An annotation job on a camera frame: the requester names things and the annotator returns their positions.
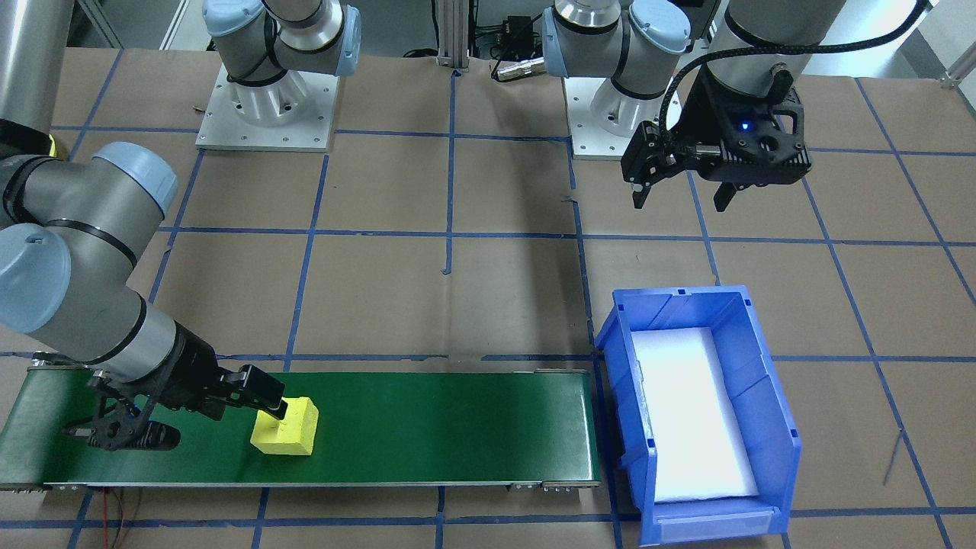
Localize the yellow foam block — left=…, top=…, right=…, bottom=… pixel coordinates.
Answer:
left=250, top=396, right=319, bottom=457

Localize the white foam pad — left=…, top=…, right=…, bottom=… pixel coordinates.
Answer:
left=631, top=328, right=759, bottom=502

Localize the blue plastic storage bin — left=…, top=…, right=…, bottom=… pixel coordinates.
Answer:
left=595, top=286, right=803, bottom=546

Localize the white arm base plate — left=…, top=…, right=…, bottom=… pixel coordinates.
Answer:
left=563, top=76, right=691, bottom=161
left=195, top=65, right=341, bottom=153

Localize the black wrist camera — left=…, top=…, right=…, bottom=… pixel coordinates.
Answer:
left=221, top=364, right=284, bottom=409
left=621, top=120, right=691, bottom=188

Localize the silver cable connector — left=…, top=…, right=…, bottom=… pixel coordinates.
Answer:
left=492, top=59, right=546, bottom=82

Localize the black electronics box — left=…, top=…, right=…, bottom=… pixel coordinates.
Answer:
left=477, top=15, right=542, bottom=59

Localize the green conveyor belt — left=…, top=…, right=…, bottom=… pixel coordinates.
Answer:
left=0, top=357, right=603, bottom=490

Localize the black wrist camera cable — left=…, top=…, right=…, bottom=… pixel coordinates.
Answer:
left=660, top=0, right=935, bottom=142

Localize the V-shaped metal bar frame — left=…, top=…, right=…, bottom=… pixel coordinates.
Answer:
left=72, top=0, right=127, bottom=50

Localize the aluminium corner bracket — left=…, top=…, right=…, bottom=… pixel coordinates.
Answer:
left=939, top=46, right=976, bottom=88

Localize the red and black wire pair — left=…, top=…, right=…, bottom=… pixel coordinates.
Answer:
left=99, top=488, right=142, bottom=549

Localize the aluminium extrusion post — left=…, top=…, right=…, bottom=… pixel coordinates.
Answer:
left=436, top=0, right=474, bottom=71

